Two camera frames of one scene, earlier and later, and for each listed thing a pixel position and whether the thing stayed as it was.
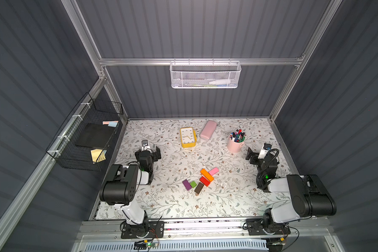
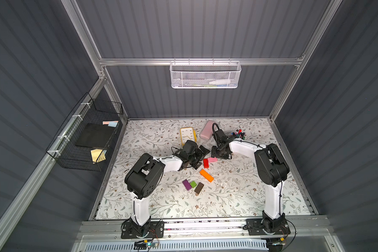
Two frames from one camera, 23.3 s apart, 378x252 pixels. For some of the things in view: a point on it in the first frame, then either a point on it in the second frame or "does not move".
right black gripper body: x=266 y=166 to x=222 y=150
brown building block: x=199 y=187 does not move
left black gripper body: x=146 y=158 to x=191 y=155
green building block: x=193 y=184 does not move
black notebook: x=95 y=136 does not move
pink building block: x=213 y=171 to x=211 y=159
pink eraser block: x=208 y=129 does not move
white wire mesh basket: x=205 y=74 does not move
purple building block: x=187 y=185 does not move
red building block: x=206 y=181 to x=206 y=163
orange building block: x=207 y=175 does not move
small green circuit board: x=152 y=245 does not move
